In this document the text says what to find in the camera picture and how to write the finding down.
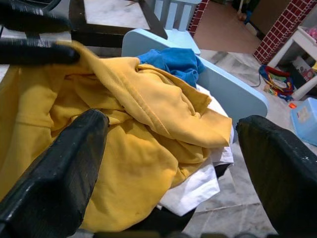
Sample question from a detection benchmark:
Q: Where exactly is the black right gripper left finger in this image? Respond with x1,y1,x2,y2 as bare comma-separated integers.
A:
0,109,110,238

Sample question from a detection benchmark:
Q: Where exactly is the red brick pillar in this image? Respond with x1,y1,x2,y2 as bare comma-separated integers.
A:
188,0,210,38
253,0,310,65

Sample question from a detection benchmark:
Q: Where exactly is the yellow garment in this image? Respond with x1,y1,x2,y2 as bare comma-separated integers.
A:
0,41,233,234

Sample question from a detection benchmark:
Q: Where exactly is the white toy table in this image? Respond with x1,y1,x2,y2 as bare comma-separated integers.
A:
266,26,317,101

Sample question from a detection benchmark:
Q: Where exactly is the colourful floor toy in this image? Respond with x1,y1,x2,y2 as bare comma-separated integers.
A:
259,64,295,102

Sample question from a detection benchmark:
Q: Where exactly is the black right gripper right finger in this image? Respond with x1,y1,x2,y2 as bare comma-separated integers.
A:
235,115,317,238

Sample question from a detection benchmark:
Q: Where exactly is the dark wooden coffee table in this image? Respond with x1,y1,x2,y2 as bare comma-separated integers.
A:
69,0,169,48

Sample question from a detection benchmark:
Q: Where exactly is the white cloth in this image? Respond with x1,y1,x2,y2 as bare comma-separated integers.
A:
158,84,236,216

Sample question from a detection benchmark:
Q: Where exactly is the pink toy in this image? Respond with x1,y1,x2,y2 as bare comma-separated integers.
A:
303,26,317,38

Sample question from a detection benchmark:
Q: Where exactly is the bright blue cloth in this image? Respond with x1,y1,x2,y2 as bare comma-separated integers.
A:
137,48,206,87

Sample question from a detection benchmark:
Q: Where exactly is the printed toy box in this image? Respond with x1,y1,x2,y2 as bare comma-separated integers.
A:
292,56,317,82

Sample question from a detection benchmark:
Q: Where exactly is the light blue plastic container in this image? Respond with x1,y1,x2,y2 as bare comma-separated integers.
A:
290,97,317,147

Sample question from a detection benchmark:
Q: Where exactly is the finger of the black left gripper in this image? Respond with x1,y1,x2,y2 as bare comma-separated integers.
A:
0,38,80,65
0,0,72,32

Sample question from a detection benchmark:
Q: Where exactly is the light blue kids chair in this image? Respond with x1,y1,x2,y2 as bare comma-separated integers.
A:
121,0,269,124

